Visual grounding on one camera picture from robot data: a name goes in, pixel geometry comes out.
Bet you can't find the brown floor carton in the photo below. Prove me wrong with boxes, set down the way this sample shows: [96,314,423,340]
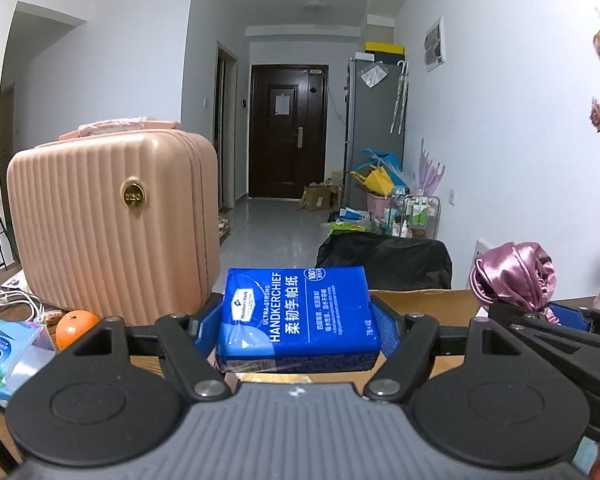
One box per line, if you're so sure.
[300,185,343,211]

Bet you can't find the pink ribbed suitcase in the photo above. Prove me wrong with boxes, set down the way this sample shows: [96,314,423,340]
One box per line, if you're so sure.
[6,120,222,328]

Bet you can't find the pink cloth bundle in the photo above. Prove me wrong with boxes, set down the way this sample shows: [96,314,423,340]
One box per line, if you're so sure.
[57,116,183,141]

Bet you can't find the pink satin scrunchie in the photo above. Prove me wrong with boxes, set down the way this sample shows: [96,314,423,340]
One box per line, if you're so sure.
[470,241,557,313]

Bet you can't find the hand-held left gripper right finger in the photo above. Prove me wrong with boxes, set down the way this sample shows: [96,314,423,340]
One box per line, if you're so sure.
[364,296,531,403]

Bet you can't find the dark brown door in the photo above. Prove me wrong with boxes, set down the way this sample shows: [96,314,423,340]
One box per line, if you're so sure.
[250,64,329,201]

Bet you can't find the white cable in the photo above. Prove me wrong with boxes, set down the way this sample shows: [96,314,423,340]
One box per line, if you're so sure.
[0,285,43,326]

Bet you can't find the pink bin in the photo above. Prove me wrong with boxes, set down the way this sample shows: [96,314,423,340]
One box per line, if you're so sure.
[367,192,396,216]

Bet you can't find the blue bag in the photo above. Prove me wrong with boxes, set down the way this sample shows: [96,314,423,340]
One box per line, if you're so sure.
[362,148,406,181]

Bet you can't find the yellow bag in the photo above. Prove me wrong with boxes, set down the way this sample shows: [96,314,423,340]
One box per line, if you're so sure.
[350,165,393,196]

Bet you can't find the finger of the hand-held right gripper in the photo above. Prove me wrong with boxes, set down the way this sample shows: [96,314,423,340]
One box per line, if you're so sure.
[547,304,600,333]
[487,301,600,361]

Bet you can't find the yellow and black box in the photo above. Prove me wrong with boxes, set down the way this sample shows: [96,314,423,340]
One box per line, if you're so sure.
[364,41,406,66]

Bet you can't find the wire cart with bottles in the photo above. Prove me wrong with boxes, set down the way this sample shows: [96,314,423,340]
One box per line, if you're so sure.
[390,195,441,241]

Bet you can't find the blue handkerchief pack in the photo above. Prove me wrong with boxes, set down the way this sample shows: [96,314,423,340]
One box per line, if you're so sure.
[215,266,382,374]

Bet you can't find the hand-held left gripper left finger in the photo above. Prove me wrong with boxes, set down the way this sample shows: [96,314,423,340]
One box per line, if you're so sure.
[35,296,232,403]

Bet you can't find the clear folded umbrella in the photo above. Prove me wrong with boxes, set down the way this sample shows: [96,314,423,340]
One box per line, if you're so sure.
[390,60,411,135]

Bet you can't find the black cloth cover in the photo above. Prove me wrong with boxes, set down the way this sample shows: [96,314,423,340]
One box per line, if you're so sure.
[316,233,453,291]

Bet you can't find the orange fruit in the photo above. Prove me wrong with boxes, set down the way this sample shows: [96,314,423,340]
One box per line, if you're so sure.
[55,310,101,351]

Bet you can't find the grey refrigerator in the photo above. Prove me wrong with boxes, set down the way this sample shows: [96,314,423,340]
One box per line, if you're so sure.
[345,57,406,211]

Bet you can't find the light blue tissue pack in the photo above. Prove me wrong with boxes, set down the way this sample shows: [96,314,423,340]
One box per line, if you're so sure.
[0,310,57,407]

